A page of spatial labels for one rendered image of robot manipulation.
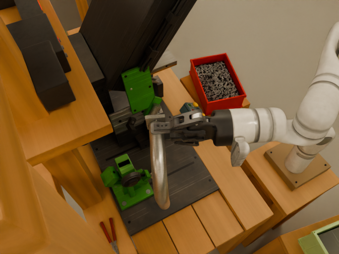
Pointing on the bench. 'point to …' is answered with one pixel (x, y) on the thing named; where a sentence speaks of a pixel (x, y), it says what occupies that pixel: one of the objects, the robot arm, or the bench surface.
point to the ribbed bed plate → (120, 121)
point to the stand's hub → (130, 179)
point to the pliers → (112, 234)
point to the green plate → (138, 88)
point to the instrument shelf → (94, 129)
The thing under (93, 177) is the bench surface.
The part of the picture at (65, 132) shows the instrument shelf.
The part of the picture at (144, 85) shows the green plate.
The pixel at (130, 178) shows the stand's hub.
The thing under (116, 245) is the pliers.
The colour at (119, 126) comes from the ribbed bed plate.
